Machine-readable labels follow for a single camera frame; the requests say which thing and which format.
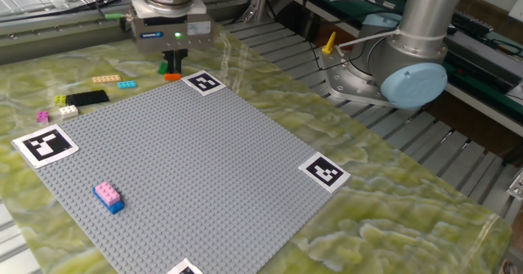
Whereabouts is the blue Lego brick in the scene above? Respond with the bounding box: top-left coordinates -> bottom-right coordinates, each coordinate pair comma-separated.
92,186 -> 126,215

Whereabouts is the metal corner bracket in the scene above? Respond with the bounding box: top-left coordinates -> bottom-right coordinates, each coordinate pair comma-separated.
506,171 -> 523,201

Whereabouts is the metal robot mounting plate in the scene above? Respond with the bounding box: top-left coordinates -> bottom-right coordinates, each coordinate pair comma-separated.
320,47 -> 396,110

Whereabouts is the green topped bench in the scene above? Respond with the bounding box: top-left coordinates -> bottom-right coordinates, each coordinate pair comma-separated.
271,0 -> 523,138

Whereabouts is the grey Lego baseplate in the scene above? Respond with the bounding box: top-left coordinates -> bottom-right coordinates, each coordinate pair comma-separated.
31,79 -> 336,274

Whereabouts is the black white fiducial marker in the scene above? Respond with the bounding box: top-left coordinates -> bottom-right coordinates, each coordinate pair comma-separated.
297,151 -> 352,194
11,124 -> 80,169
181,70 -> 227,97
165,258 -> 205,274

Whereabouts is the white Lego brick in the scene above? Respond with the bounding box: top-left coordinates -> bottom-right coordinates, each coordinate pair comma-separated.
59,105 -> 79,120

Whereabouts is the aluminium upright post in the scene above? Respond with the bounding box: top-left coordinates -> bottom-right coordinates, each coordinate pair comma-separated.
240,0 -> 273,24

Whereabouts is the yellow plastic tool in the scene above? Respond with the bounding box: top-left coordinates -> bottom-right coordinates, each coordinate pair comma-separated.
321,31 -> 337,55

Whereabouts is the black Lego plate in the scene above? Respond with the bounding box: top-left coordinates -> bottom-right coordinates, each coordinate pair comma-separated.
65,89 -> 110,107

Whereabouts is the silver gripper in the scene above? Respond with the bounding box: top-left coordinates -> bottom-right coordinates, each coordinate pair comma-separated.
129,13 -> 213,75

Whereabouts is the green plug gripper cable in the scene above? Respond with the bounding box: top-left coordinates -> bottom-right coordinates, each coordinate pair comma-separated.
94,0 -> 127,20

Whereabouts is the pink Lego brick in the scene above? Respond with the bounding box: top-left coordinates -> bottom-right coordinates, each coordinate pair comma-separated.
94,181 -> 122,207

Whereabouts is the tan Lego plate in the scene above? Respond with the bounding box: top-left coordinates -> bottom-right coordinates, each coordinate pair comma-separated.
92,74 -> 123,84

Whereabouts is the black electronics box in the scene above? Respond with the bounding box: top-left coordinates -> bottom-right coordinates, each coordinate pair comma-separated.
445,10 -> 523,93

